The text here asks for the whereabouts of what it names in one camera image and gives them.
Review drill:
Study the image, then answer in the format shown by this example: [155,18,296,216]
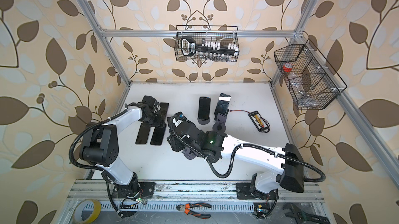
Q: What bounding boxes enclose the orange handled pliers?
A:
[176,202,213,219]

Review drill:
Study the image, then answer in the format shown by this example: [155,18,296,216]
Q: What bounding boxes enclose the front left grey phone stand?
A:
[182,148,197,160]

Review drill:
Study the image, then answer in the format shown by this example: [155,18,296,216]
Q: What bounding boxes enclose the black socket tool set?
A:
[180,36,240,57]

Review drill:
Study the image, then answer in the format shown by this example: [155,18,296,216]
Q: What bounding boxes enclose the black connector board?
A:
[248,111,271,134]

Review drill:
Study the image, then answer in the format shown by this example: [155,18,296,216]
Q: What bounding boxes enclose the black adjustable wrench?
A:
[283,203,330,224]

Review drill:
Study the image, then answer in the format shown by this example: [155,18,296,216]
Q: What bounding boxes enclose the red-edged black phone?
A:
[150,126,166,146]

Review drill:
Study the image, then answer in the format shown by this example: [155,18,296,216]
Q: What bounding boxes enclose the back left grey phone stand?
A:
[197,117,211,125]

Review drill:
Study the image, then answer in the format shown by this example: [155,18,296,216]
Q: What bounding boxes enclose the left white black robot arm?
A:
[69,96,169,218]

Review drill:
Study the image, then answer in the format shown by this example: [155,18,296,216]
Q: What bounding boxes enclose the back wire basket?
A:
[174,24,240,62]

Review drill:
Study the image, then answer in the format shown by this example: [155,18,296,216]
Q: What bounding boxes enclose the yellow tape roll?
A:
[72,199,102,224]

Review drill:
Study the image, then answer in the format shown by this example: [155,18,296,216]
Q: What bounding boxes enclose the wire basket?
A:
[174,24,240,62]
[274,40,347,110]

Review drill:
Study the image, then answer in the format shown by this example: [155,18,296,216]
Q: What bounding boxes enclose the middle grey phone stand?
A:
[213,113,227,136]

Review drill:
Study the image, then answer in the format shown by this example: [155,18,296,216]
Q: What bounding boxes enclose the red capped bottle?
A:
[282,63,293,74]

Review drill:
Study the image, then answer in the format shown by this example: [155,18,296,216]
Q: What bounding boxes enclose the right wire basket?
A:
[274,40,347,110]

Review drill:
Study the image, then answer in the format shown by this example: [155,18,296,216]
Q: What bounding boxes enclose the grey phone stand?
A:
[213,113,227,136]
[182,148,197,160]
[197,117,211,125]

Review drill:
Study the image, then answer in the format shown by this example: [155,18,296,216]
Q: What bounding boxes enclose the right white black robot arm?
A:
[167,112,326,195]

